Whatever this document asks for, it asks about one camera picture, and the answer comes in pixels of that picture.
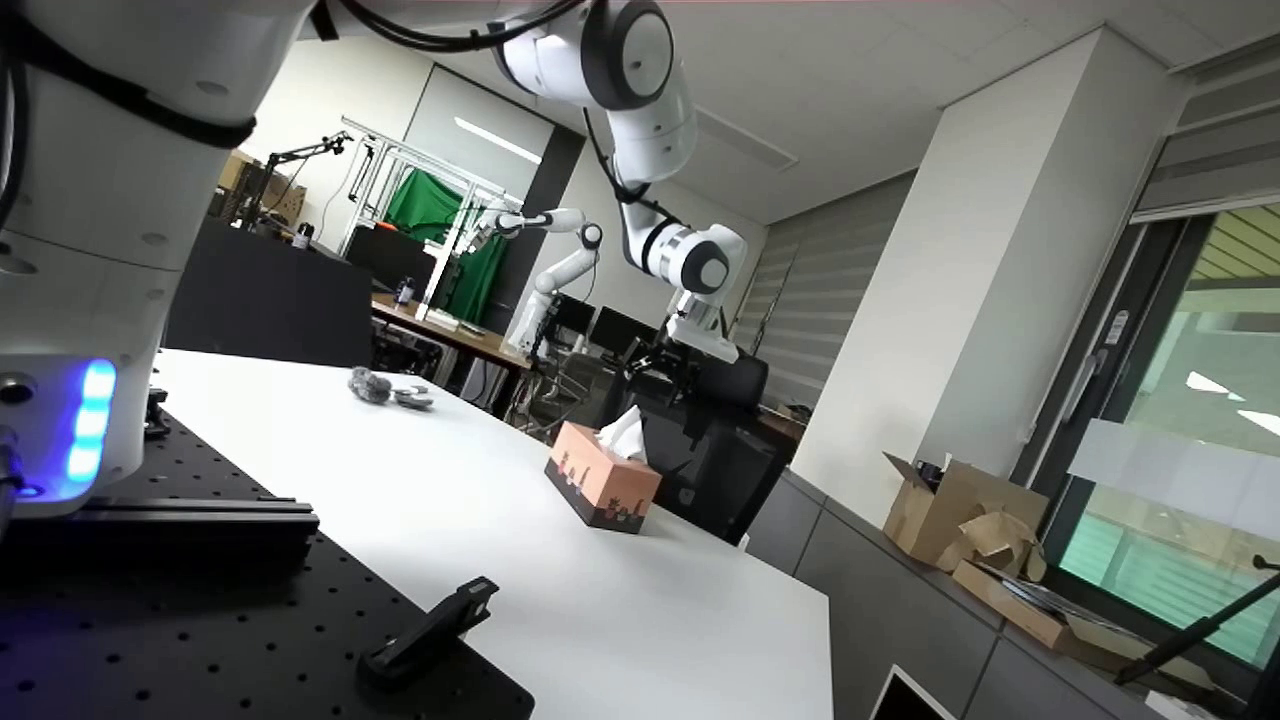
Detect black camera tripod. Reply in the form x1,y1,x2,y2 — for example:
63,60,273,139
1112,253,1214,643
1118,554,1280,693

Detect white plastic bag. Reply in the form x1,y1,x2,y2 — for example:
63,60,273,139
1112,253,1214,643
591,402,653,464

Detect small white plastic piece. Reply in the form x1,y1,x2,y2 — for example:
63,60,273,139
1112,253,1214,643
395,377,445,415

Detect small cardboard box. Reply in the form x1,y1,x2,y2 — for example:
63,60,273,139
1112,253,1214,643
952,507,1042,580

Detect white metal frame rack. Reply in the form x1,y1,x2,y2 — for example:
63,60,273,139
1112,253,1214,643
336,113,472,270

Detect black partition panel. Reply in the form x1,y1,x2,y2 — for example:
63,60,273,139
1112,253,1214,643
159,196,382,373

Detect flat cardboard box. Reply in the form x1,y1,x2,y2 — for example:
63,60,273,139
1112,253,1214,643
950,554,1087,655

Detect green cloth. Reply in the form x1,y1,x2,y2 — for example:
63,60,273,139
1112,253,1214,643
382,163,522,328

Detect gray low cabinet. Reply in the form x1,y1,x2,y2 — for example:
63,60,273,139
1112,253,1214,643
741,464,1169,720

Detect black perforated breadboard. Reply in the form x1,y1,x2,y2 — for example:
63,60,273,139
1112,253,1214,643
0,397,540,720

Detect wooden desk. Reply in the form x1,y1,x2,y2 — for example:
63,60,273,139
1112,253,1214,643
367,290,540,383

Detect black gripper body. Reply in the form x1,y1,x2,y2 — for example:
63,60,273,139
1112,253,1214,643
660,322,741,391

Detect gray steel wool scrubber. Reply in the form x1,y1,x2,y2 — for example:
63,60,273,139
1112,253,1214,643
347,367,401,409

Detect large open cardboard box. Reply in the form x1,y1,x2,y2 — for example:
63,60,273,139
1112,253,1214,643
882,451,1057,576

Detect black toggle clamp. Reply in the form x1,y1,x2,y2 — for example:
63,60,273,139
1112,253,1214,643
356,572,504,693

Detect black office chair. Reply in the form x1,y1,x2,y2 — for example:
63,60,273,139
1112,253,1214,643
637,346,791,543

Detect black metal mounting bar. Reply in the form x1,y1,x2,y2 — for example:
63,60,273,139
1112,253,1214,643
0,492,326,580

